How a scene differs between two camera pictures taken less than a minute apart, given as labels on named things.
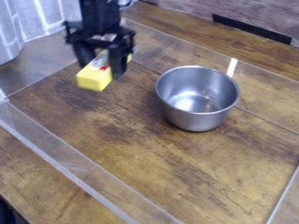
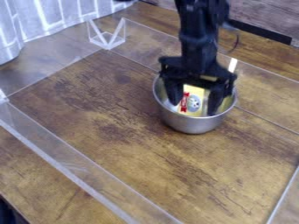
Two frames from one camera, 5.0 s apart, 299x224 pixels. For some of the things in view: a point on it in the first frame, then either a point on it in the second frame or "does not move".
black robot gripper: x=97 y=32 to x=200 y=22
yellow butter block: x=94 y=77 to x=192 y=101
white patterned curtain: x=30 y=18 does not move
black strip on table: x=252 y=29 does not move
